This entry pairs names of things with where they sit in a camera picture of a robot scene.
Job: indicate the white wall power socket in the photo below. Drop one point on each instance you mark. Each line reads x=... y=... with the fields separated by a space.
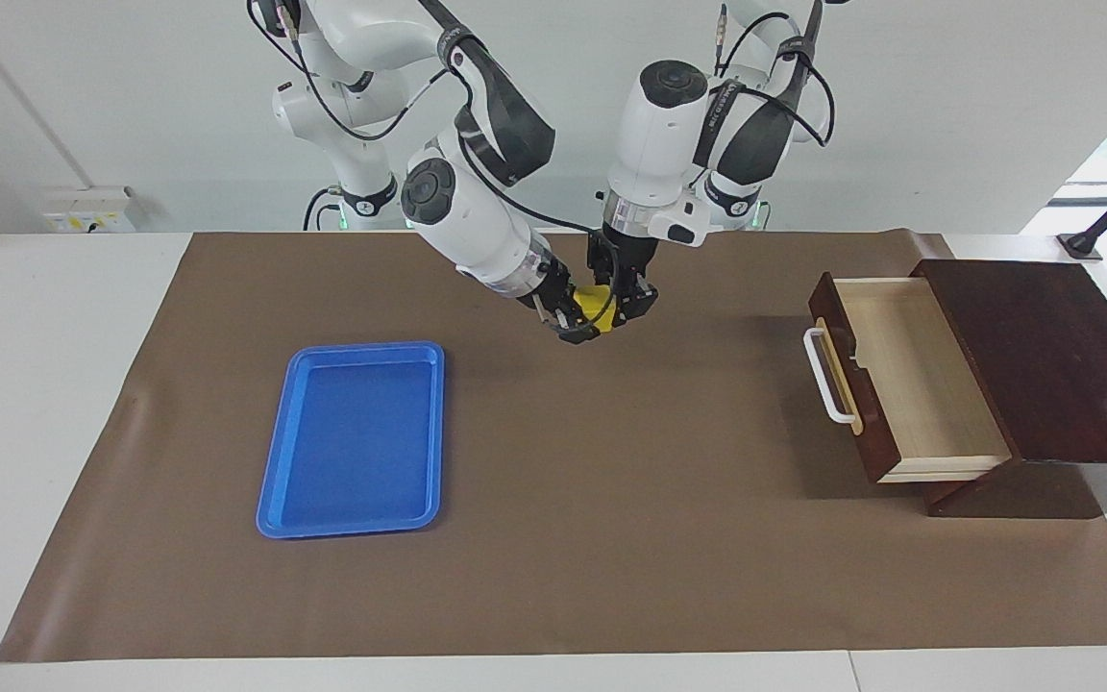
x=83 y=213

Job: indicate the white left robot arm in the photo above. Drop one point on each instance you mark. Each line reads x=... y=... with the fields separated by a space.
x=659 y=125

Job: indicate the dark wooden drawer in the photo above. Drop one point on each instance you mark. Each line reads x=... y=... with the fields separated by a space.
x=919 y=375

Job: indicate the blue plastic tray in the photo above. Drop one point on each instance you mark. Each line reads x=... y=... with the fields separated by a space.
x=356 y=442

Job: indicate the dark wooden cabinet box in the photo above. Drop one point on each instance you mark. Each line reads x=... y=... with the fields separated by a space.
x=1063 y=356

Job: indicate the brown paper table mat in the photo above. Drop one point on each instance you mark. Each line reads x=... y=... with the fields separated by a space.
x=611 y=500

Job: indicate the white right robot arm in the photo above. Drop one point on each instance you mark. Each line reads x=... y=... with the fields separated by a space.
x=477 y=221

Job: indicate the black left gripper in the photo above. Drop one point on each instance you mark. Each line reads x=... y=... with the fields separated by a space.
x=623 y=258

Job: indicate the yellow cube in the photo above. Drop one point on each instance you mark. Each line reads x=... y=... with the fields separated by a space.
x=597 y=306

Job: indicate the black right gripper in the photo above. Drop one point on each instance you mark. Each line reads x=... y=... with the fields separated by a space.
x=561 y=298

